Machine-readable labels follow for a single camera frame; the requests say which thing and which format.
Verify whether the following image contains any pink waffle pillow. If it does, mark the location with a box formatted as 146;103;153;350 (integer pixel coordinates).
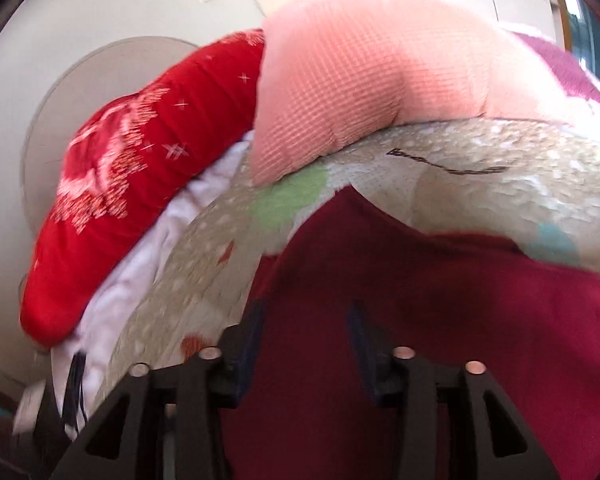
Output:
250;0;588;186

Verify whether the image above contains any dark red garment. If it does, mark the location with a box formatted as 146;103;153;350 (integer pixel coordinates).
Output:
220;185;600;480

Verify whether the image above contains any white bed sheet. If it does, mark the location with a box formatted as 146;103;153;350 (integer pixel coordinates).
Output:
52;130;256;441

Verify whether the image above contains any blue curtain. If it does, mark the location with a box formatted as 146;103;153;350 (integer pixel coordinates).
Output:
567;0;600;81

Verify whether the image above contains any red printed pillow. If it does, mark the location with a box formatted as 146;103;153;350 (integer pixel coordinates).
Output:
20;30;266;351

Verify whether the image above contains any beige round headboard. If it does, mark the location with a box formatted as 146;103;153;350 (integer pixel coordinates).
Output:
22;36;231;241

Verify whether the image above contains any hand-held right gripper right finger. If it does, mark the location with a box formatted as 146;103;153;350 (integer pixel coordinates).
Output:
347;302;563;480

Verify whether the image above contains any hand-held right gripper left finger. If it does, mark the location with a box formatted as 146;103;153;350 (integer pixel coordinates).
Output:
50;305;266;480

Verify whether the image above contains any quilted patchwork bedspread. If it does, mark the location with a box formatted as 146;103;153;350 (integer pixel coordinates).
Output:
87;117;600;411

